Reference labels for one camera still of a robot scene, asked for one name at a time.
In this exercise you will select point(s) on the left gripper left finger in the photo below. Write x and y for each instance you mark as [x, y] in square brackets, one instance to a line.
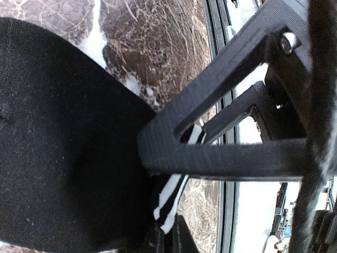
[154, 239]

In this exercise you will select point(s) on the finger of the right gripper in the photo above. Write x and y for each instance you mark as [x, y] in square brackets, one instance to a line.
[161, 148]

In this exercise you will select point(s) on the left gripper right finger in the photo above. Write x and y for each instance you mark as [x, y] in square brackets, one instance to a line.
[182, 240]

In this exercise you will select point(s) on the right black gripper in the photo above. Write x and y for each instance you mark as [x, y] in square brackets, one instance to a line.
[280, 106]

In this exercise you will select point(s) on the black sock white stripes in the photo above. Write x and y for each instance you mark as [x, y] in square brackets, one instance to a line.
[71, 177]

